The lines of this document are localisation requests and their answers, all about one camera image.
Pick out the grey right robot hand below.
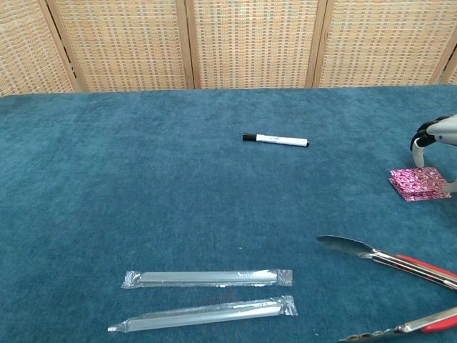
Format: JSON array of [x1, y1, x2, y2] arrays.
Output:
[[409, 114, 457, 194]]

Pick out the woven rattan screen panel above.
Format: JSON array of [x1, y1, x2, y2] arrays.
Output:
[[176, 0, 328, 90], [46, 0, 196, 93], [0, 0, 83, 97], [312, 0, 457, 89], [437, 46, 457, 85]]

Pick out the metal tongs with red grips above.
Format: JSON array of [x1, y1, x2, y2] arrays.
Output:
[[316, 234, 457, 343]]

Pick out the white marker with black cap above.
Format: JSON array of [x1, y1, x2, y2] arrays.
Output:
[[242, 132, 311, 148]]

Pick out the clear wrapped straw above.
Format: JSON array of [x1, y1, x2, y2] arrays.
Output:
[[121, 269, 293, 289], [107, 294, 299, 335]]

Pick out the blue velvet table cover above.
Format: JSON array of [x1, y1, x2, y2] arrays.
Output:
[[0, 84, 457, 343]]

